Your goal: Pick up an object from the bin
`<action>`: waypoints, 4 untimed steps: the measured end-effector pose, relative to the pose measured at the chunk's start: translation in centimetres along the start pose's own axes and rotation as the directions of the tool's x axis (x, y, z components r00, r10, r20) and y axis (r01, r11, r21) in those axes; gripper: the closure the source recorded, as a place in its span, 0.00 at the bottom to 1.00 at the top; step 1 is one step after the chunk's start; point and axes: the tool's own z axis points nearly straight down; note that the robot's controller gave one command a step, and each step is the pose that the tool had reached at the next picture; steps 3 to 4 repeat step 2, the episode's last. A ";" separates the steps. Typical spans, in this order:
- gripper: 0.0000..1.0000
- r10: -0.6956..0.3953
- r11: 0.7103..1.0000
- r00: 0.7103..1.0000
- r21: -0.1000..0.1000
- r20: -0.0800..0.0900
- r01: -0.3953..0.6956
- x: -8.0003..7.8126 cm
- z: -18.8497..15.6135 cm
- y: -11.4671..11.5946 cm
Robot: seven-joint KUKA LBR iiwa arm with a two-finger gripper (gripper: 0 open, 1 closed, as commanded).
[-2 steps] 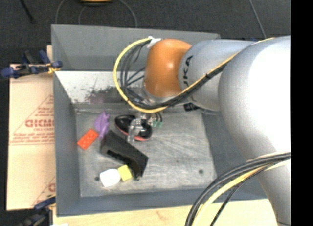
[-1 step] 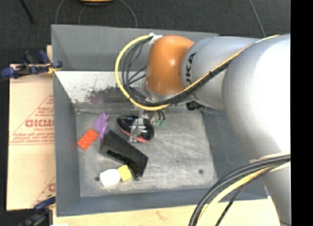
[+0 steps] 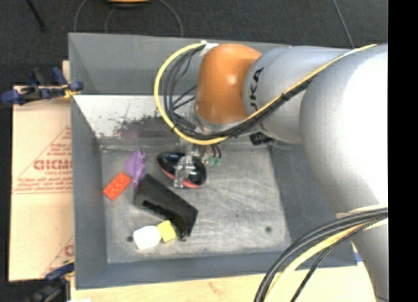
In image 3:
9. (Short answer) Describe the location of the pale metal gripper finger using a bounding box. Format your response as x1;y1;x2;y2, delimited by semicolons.
173;160;186;188
184;156;197;179

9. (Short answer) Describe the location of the black and red oval case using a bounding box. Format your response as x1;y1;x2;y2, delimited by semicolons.
156;151;208;191

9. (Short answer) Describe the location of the black angular plastic block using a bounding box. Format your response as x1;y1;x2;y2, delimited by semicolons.
133;173;199;241

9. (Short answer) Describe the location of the purple toy animal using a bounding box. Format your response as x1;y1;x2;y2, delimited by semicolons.
125;146;148;188

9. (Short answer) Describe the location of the yellow cube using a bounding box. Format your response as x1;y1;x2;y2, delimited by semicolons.
156;220;178;243

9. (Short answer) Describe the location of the grey metal bin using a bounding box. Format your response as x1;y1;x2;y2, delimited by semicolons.
67;32;359;289

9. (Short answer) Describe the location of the orange flat studded brick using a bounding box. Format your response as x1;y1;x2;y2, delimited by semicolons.
102;171;133;201

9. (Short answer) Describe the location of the white rounded block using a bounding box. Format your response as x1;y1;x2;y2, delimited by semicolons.
133;225;162;251

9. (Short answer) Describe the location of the brown cardboard board, red print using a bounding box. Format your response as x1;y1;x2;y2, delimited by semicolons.
7;59;76;282

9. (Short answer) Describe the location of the black cylinder on white bracket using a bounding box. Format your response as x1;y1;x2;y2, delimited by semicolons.
249;131;272;146

